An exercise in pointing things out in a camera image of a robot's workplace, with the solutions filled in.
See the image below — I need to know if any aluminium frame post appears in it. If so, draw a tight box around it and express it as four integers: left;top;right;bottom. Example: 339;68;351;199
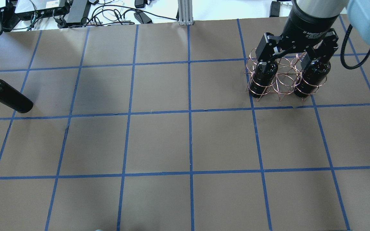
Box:
178;0;194;25

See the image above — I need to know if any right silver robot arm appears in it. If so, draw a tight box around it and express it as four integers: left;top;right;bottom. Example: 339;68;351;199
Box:
256;0;370;66

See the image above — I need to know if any dark wine bottle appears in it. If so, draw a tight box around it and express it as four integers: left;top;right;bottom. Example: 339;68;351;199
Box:
0;79;33;114
248;61;278;98

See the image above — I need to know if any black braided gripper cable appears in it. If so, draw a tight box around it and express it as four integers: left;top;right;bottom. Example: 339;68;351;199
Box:
340;23;370;69

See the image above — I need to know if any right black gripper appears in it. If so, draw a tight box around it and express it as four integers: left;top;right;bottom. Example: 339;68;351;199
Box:
256;3;339;70

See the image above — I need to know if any black power brick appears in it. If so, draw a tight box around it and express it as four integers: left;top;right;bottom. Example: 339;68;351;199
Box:
134;12;153;24

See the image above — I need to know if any dark wine bottle in basket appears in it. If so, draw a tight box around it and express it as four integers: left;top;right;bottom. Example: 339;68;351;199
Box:
248;61;278;98

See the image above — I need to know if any copper wire wine basket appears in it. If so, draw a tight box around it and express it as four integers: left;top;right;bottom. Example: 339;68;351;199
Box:
245;48;328;101

